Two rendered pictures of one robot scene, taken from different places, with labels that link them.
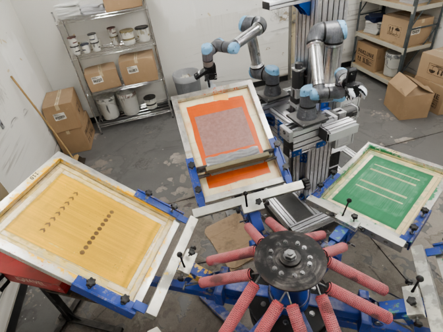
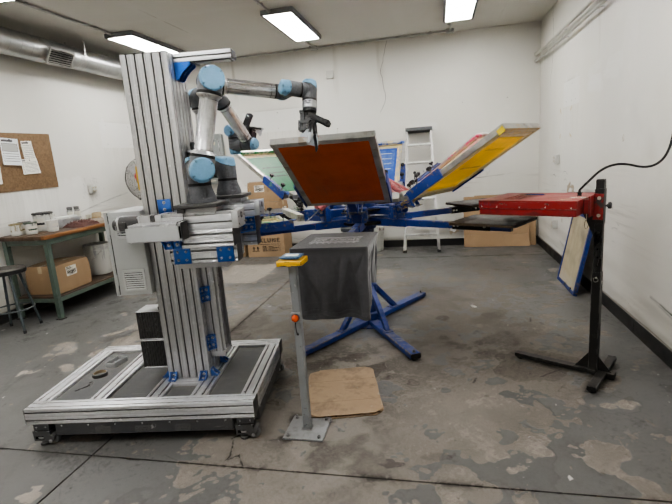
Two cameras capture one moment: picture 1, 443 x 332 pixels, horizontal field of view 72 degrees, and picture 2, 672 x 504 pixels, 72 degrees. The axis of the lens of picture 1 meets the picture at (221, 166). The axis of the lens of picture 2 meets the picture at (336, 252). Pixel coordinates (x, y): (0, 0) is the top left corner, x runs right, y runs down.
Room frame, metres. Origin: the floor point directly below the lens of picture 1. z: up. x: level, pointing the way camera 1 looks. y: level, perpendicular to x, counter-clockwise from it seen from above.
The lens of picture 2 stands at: (4.41, 1.00, 1.44)
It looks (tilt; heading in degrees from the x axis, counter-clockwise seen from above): 12 degrees down; 202
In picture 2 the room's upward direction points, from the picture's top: 4 degrees counter-clockwise
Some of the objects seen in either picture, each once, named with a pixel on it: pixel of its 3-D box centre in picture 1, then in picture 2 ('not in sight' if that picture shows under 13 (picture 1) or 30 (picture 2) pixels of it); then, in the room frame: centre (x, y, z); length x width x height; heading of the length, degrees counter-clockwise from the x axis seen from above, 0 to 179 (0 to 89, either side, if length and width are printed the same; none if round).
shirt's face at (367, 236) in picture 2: not in sight; (336, 239); (1.87, -0.04, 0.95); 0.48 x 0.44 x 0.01; 10
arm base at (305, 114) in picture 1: (307, 110); (228, 186); (1.98, -0.68, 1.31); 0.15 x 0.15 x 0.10
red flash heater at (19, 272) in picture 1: (45, 246); (540, 203); (1.26, 1.10, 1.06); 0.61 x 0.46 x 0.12; 70
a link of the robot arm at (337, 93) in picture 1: (337, 91); (236, 145); (1.71, -0.77, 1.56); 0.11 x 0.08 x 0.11; 84
